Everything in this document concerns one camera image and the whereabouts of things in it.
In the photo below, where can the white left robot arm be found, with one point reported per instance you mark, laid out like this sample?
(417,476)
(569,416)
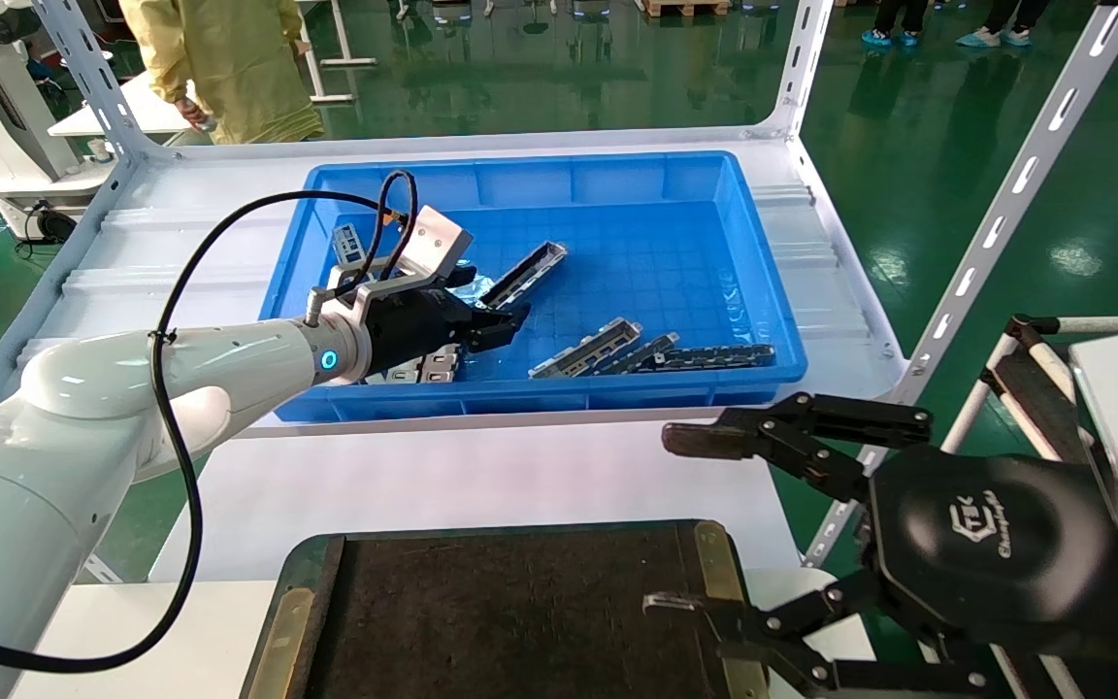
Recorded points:
(83,388)

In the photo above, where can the black tray container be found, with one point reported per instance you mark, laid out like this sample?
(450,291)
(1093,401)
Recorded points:
(520,621)

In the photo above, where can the person legs blue shoe covers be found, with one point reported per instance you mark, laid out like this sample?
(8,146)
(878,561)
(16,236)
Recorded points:
(1001,34)
(889,34)

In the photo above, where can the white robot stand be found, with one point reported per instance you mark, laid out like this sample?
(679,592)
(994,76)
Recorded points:
(6,116)

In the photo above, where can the blue plastic bin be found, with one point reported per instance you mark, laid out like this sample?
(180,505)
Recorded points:
(637,252)

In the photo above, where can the wooden pallet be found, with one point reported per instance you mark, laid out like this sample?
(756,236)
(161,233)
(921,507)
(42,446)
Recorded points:
(685,8)

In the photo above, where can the white metal rack shelf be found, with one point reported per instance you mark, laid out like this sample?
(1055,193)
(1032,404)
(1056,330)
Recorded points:
(840,320)

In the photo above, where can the grey ladder metal part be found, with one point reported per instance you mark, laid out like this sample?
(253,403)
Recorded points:
(399,372)
(349,243)
(443,367)

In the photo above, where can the clear plastic bag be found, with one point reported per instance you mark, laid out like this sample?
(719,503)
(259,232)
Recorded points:
(467,277)

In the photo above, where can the person in yellow coat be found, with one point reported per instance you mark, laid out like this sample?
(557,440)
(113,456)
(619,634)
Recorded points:
(229,68)

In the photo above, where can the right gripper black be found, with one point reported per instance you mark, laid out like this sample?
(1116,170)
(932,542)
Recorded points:
(986,544)

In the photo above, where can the white table leg frame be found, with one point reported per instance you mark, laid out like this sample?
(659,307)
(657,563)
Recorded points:
(331,68)

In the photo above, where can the dark notched metal part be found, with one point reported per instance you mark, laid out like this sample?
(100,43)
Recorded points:
(644,351)

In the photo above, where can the long black metal part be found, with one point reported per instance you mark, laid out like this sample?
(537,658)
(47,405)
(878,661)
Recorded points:
(714,357)

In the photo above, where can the long notched metal part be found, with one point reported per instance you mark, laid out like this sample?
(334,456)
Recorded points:
(530,270)

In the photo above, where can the white perforated rack upright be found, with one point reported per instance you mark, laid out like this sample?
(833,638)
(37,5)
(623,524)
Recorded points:
(802,58)
(93,73)
(1015,194)

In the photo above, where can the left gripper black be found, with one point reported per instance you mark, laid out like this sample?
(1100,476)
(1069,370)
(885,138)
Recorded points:
(413,325)

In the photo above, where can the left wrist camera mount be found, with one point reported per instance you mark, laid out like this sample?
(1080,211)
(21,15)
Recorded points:
(438,243)

